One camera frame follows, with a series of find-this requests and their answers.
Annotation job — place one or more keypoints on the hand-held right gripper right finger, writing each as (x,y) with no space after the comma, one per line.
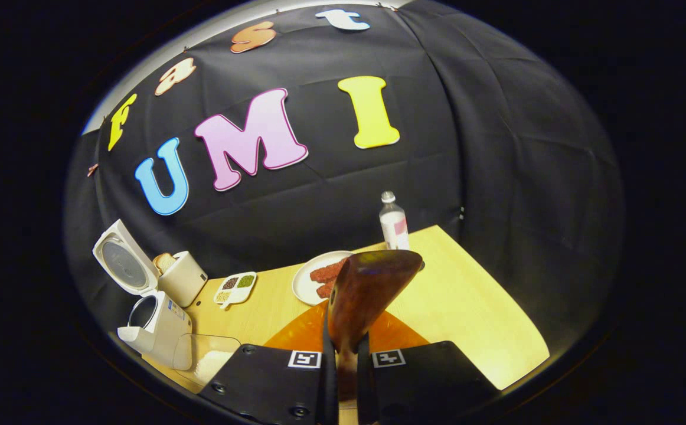
(420,378)

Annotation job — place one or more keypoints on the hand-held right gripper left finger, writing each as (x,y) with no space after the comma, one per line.
(272,383)

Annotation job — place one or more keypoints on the clear container of rice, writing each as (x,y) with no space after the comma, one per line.
(213,363)

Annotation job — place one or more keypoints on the white rice cooker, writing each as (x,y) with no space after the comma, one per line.
(160,324)

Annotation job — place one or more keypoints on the white divided dish of beans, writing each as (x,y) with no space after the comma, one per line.
(234,298)

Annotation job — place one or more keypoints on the white round plate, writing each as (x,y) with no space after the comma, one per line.
(303,289)

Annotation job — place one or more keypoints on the red meat piece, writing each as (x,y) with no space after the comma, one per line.
(324,289)
(326,271)

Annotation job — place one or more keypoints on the white toaster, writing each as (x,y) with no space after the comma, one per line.
(186,280)

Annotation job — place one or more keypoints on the clear plastic bottle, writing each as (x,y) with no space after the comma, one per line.
(394,227)

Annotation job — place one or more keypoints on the toast bread slice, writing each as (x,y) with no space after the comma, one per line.
(163,262)

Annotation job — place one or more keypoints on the black backdrop cloth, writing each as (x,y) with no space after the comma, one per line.
(467,147)

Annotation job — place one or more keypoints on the wooden clothes peg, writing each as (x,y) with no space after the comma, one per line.
(92,170)

